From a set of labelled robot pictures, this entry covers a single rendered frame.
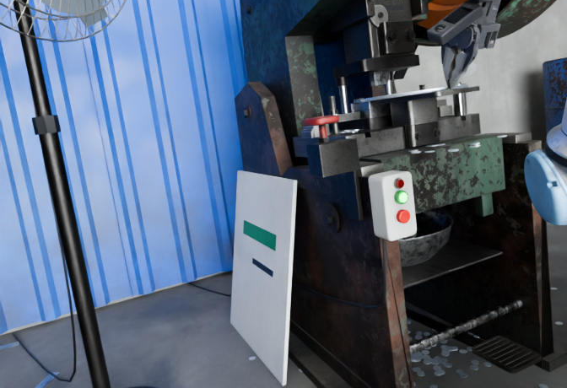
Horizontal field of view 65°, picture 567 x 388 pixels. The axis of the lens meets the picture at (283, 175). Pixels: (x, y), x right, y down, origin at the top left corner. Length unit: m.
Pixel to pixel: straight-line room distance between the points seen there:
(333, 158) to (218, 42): 1.49
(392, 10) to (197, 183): 1.35
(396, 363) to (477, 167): 0.52
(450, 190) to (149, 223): 1.49
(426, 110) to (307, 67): 0.41
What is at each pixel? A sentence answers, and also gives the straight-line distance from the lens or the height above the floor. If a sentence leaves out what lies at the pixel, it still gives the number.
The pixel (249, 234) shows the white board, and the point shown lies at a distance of 1.59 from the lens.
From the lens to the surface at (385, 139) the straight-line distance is 1.15.
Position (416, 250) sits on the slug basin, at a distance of 1.25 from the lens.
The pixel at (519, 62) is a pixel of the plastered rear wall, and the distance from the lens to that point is 3.64.
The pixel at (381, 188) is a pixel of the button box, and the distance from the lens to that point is 0.91.
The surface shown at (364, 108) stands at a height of 0.76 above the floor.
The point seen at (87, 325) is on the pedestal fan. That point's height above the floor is 0.33.
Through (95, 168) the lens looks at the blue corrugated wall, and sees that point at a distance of 2.19.
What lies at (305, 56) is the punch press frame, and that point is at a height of 0.94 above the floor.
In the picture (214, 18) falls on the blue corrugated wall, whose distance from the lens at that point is 2.35.
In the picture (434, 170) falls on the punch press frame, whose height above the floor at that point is 0.59.
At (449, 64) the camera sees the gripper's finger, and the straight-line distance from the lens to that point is 1.11.
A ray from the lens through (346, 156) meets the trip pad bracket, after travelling 0.96.
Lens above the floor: 0.78
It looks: 8 degrees down
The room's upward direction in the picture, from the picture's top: 8 degrees counter-clockwise
